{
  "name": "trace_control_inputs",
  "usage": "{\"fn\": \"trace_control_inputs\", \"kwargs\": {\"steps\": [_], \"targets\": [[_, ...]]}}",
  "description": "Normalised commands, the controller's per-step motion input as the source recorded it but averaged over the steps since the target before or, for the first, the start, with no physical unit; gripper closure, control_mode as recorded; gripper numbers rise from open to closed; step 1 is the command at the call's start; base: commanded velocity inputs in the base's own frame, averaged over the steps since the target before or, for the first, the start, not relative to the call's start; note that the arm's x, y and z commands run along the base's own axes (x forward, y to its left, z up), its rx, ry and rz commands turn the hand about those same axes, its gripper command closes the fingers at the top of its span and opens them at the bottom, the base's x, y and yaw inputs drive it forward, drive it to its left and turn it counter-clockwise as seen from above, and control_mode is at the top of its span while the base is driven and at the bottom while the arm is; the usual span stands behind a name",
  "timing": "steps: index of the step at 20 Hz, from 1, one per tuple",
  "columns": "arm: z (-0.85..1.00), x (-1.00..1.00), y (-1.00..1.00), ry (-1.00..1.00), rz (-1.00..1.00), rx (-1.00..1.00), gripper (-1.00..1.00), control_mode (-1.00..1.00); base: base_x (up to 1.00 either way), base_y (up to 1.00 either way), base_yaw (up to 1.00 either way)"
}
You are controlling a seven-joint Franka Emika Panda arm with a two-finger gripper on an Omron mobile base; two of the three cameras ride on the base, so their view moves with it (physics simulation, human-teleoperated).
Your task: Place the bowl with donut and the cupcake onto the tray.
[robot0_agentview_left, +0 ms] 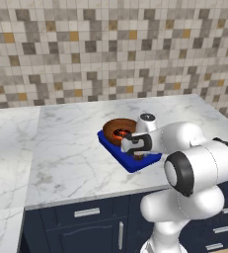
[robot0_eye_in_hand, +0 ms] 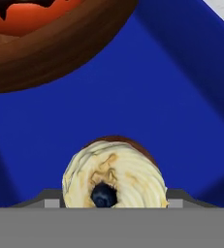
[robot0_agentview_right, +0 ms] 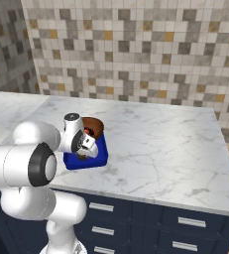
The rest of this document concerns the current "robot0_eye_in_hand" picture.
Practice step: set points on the brown wooden bowl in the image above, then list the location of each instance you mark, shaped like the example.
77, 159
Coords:
68, 55

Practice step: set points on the cream frosted blueberry cupcake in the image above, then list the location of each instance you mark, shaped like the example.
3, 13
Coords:
123, 174

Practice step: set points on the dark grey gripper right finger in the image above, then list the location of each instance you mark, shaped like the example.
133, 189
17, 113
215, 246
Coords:
178, 197

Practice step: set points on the orange chocolate glazed donut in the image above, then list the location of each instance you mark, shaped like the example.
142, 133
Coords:
26, 16

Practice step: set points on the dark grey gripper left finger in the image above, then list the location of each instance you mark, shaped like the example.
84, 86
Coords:
48, 197

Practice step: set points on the blue tray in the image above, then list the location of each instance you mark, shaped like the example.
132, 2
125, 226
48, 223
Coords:
142, 106

